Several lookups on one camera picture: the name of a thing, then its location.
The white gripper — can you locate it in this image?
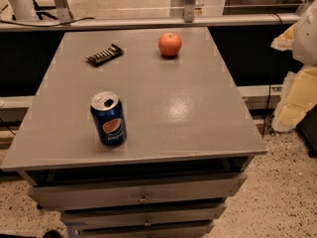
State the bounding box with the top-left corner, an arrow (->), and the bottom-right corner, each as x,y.
270,4 -> 317,132

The red orange apple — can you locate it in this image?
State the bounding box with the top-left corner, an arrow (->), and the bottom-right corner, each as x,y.
158,32 -> 182,57

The blue pepsi can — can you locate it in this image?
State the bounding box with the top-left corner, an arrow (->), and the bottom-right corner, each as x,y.
90,91 -> 127,147

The grey drawer cabinet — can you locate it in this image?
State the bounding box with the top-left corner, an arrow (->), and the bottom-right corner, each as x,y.
0,27 -> 268,238

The middle grey drawer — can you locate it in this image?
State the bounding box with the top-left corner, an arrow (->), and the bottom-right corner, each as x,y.
62,201 -> 226,230

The grey drawer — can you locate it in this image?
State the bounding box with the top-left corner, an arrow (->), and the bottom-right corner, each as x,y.
29,173 -> 247,211
80,221 -> 214,238
62,201 -> 226,230

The black snack bar wrapper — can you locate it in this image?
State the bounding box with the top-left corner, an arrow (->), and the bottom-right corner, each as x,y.
86,44 -> 125,66

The bottom grey drawer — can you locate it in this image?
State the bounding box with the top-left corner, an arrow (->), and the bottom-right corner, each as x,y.
80,221 -> 214,238

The top grey drawer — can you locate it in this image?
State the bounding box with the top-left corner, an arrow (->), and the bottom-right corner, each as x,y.
29,173 -> 247,211

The white pipe top left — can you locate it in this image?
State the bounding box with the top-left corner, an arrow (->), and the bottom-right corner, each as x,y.
7,0 -> 37,21

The grey metal rail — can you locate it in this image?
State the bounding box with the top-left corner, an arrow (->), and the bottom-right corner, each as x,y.
0,13 -> 299,32

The black hanging cable right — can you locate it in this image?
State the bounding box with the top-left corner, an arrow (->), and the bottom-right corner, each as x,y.
262,13 -> 284,139

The metal bracket post centre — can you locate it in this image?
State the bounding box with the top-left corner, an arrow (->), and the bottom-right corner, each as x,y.
183,0 -> 195,23

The metal bracket post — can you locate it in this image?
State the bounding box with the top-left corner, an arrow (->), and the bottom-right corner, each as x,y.
183,0 -> 195,23
53,0 -> 73,23

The black cable on rail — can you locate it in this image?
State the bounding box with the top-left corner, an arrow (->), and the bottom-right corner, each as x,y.
0,16 -> 96,28

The metal bracket post left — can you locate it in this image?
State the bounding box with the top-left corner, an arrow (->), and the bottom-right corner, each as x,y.
53,0 -> 73,23

